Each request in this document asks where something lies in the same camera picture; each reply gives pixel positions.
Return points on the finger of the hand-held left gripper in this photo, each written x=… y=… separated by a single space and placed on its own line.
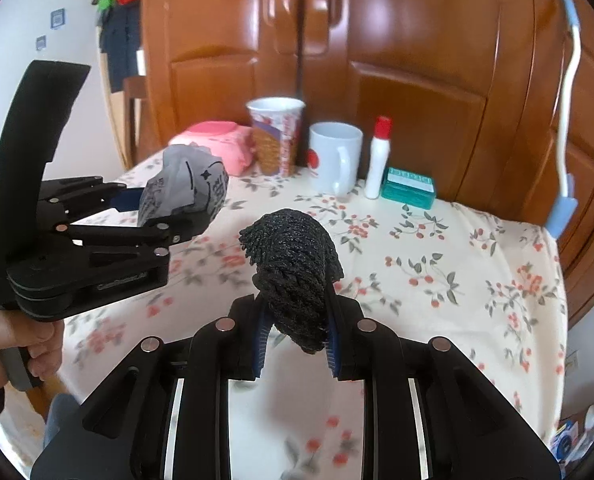
x=129 y=200
x=187 y=225

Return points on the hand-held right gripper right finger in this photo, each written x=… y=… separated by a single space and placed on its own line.
x=333 y=351

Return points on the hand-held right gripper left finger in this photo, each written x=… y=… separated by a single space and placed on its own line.
x=261 y=341

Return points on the printed plastic bag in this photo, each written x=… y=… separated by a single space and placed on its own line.
x=187 y=180

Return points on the black foam net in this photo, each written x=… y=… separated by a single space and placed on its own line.
x=292 y=270

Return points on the person's left hand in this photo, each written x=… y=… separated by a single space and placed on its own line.
x=7 y=335

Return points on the pink wet wipes pack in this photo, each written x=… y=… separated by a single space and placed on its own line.
x=222 y=147

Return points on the patterned paper cup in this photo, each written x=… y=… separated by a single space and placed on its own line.
x=277 y=145

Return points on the floral tablecloth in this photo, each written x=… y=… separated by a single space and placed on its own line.
x=452 y=285

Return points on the dark hanging clothes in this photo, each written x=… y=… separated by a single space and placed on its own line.
x=122 y=45

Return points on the person's leg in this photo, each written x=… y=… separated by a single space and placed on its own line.
x=64 y=422

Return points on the white mug with red print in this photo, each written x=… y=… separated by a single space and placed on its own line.
x=334 y=160

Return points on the teal box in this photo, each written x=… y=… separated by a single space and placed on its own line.
x=409 y=190

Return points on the white bottle with red cap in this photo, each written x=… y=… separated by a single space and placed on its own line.
x=378 y=165

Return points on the blue white package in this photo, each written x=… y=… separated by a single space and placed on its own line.
x=566 y=440

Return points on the wooden wardrobe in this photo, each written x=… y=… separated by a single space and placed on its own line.
x=402 y=35

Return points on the white blue flexible clip lamp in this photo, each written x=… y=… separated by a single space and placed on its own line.
x=572 y=60

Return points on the wall switch plate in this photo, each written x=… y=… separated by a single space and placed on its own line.
x=41 y=42
x=57 y=18

